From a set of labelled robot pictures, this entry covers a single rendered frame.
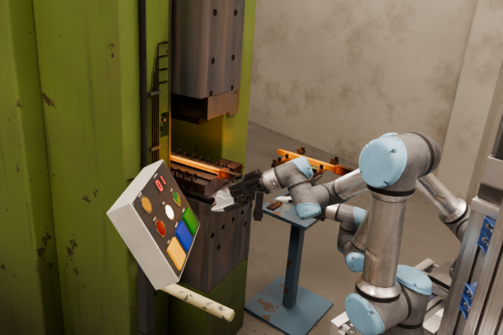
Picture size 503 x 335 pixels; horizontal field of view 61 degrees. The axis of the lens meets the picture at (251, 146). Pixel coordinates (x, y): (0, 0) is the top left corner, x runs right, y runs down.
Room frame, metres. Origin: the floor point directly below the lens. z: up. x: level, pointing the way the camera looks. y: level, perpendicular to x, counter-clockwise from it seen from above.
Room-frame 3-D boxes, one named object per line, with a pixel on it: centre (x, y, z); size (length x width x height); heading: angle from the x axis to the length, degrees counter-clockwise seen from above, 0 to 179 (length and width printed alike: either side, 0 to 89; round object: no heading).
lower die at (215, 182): (1.84, 0.32, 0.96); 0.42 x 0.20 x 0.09; 62
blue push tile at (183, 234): (1.20, 0.20, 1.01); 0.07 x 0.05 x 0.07; 177
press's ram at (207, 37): (1.88, 0.31, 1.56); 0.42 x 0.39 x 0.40; 62
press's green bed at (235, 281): (1.90, 0.31, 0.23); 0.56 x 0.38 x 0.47; 62
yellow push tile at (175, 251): (1.10, 0.21, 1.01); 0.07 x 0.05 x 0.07; 177
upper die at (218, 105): (1.84, 0.32, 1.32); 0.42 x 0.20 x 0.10; 62
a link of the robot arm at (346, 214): (1.48, -0.41, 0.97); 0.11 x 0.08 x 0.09; 62
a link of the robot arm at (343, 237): (1.47, -0.41, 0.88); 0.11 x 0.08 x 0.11; 1
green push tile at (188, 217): (1.30, 0.20, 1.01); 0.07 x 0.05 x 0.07; 177
